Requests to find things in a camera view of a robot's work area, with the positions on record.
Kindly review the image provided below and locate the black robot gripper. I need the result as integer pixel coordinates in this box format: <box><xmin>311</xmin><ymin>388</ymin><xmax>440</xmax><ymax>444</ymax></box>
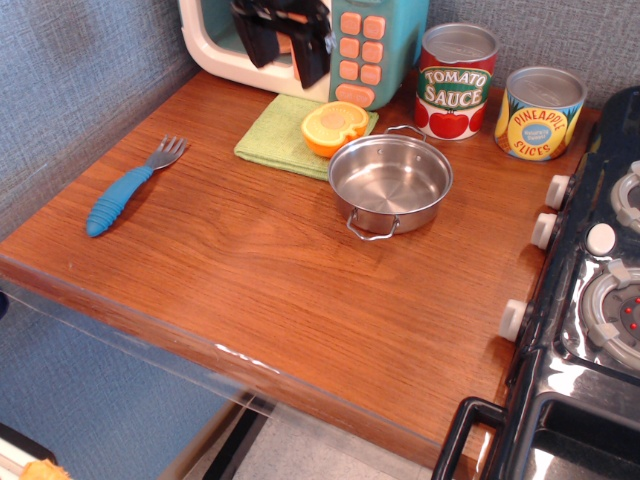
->
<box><xmin>230</xmin><ymin>0</ymin><xmax>334</xmax><ymax>90</ymax></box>

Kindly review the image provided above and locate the orange toy half fruit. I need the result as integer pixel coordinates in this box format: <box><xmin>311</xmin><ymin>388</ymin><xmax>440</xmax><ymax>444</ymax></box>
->
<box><xmin>301</xmin><ymin>101</ymin><xmax>369</xmax><ymax>158</ymax></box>

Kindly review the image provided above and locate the green folded towel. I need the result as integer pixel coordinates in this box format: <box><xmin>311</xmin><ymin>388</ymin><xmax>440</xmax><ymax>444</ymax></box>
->
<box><xmin>234</xmin><ymin>95</ymin><xmax>379</xmax><ymax>180</ymax></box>

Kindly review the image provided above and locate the orange microwave turntable plate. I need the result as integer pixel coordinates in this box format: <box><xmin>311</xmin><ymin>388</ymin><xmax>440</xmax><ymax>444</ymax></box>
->
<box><xmin>276</xmin><ymin>32</ymin><xmax>293</xmax><ymax>55</ymax></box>

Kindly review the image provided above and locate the teal toy microwave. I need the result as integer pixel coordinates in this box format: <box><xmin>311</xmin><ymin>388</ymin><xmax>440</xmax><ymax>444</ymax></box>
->
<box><xmin>178</xmin><ymin>1</ymin><xmax>429</xmax><ymax>110</ymax></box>

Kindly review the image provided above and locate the tomato sauce toy can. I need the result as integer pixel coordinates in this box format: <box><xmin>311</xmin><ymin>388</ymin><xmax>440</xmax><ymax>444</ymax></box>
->
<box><xmin>415</xmin><ymin>23</ymin><xmax>499</xmax><ymax>140</ymax></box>

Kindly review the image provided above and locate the small steel pot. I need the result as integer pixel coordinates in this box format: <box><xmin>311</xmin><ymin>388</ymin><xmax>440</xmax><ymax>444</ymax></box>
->
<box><xmin>327</xmin><ymin>124</ymin><xmax>454</xmax><ymax>242</ymax></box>

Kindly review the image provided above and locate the pineapple slices toy can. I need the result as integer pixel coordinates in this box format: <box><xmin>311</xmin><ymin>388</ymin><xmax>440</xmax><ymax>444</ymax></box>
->
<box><xmin>494</xmin><ymin>66</ymin><xmax>587</xmax><ymax>162</ymax></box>

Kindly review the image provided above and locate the white stove knob rear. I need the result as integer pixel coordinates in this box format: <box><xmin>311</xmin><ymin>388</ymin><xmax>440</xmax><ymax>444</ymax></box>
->
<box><xmin>545</xmin><ymin>175</ymin><xmax>571</xmax><ymax>210</ymax></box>

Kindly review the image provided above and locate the white stove knob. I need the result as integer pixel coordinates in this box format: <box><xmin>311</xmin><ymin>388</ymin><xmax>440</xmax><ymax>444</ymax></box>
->
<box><xmin>530</xmin><ymin>213</ymin><xmax>557</xmax><ymax>250</ymax></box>
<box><xmin>498</xmin><ymin>299</ymin><xmax>528</xmax><ymax>343</ymax></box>
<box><xmin>545</xmin><ymin>175</ymin><xmax>571</xmax><ymax>210</ymax></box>

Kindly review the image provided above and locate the white stove knob middle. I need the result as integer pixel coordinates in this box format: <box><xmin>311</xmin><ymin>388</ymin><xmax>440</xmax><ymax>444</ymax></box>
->
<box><xmin>530</xmin><ymin>213</ymin><xmax>557</xmax><ymax>250</ymax></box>

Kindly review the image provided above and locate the white stove knob front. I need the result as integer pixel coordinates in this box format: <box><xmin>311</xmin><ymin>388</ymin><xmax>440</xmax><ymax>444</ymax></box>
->
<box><xmin>498</xmin><ymin>299</ymin><xmax>528</xmax><ymax>343</ymax></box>

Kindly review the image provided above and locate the grey rear stove burner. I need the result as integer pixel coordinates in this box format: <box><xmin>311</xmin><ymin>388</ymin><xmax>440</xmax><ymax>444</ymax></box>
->
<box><xmin>610</xmin><ymin>160</ymin><xmax>640</xmax><ymax>233</ymax></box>

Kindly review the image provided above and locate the grey stove burner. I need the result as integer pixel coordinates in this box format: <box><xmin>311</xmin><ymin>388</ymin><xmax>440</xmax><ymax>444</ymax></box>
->
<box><xmin>610</xmin><ymin>160</ymin><xmax>640</xmax><ymax>233</ymax></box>
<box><xmin>580</xmin><ymin>259</ymin><xmax>639</xmax><ymax>371</ymax></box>

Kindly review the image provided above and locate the white round stove button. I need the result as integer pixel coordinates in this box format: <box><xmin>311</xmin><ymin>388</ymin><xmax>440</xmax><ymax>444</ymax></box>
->
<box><xmin>586</xmin><ymin>223</ymin><xmax>616</xmax><ymax>256</ymax></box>

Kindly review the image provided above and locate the grey front stove burner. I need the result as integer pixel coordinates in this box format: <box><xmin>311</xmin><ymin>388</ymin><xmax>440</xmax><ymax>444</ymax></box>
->
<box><xmin>580</xmin><ymin>259</ymin><xmax>639</xmax><ymax>371</ymax></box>

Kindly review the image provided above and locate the black toy stove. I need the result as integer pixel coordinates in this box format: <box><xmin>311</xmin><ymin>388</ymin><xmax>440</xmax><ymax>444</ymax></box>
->
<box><xmin>432</xmin><ymin>85</ymin><xmax>640</xmax><ymax>480</ymax></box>

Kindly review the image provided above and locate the orange fuzzy object corner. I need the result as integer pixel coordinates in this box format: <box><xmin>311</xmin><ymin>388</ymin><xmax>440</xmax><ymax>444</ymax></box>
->
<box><xmin>19</xmin><ymin>459</ymin><xmax>71</xmax><ymax>480</ymax></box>

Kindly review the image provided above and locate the blue handled toy fork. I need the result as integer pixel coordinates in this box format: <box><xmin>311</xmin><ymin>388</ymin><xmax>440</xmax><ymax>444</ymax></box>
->
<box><xmin>86</xmin><ymin>135</ymin><xmax>187</xmax><ymax>238</ymax></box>

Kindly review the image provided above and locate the black oven door handle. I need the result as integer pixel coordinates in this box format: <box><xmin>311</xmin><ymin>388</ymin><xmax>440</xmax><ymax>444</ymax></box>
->
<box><xmin>432</xmin><ymin>397</ymin><xmax>506</xmax><ymax>480</ymax></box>

